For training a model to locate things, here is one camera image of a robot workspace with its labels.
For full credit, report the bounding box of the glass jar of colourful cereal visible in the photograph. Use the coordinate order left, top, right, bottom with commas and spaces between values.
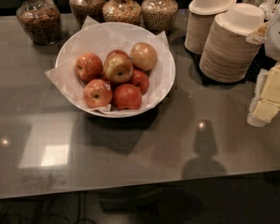
103, 0, 141, 25

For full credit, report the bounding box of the stack of paper bowls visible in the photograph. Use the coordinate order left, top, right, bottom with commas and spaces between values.
185, 0, 237, 55
199, 3, 264, 83

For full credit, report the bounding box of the red apple front left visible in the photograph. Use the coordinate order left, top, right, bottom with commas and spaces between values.
83, 79, 113, 108

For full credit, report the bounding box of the glass jar of pale cereal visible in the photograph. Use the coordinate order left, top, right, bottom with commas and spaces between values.
141, 0, 178, 35

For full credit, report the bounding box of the yellow-red centre apple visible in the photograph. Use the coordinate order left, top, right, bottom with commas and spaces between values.
103, 54, 133, 84

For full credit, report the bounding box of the red apple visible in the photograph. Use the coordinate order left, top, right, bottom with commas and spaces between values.
83, 79, 113, 108
113, 84, 142, 110
75, 52, 103, 83
129, 69, 149, 94
106, 49, 130, 59

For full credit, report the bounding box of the yellow-red back right apple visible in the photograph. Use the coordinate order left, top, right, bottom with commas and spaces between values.
130, 42, 157, 71

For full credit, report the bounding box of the yellow-red apple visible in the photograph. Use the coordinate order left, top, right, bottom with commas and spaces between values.
130, 42, 157, 71
103, 54, 133, 84

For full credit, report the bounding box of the red apple far left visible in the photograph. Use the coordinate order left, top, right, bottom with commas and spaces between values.
75, 52, 103, 83

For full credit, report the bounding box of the red apple back centre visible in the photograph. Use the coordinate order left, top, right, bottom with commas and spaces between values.
106, 49, 130, 59

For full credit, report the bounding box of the white paper liner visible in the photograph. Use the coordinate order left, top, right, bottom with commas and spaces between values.
44, 15, 170, 116

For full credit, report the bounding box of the front stack of paper bowls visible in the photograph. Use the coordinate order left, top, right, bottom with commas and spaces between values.
199, 3, 264, 83

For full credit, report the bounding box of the glass jar of granola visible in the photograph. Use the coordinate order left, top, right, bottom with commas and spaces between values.
16, 0, 62, 46

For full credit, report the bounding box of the white bowl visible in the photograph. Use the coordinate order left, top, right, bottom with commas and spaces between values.
54, 21, 176, 119

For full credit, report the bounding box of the red apple front right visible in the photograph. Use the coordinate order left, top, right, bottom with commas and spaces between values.
113, 84, 142, 110

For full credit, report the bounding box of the glass jar of dark cereal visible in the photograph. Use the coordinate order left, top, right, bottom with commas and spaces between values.
69, 0, 105, 26

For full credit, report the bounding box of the back stack of paper bowls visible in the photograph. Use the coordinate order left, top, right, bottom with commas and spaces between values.
185, 0, 237, 55

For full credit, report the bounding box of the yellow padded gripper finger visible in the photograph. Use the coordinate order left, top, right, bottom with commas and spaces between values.
245, 22, 268, 45
247, 62, 280, 127

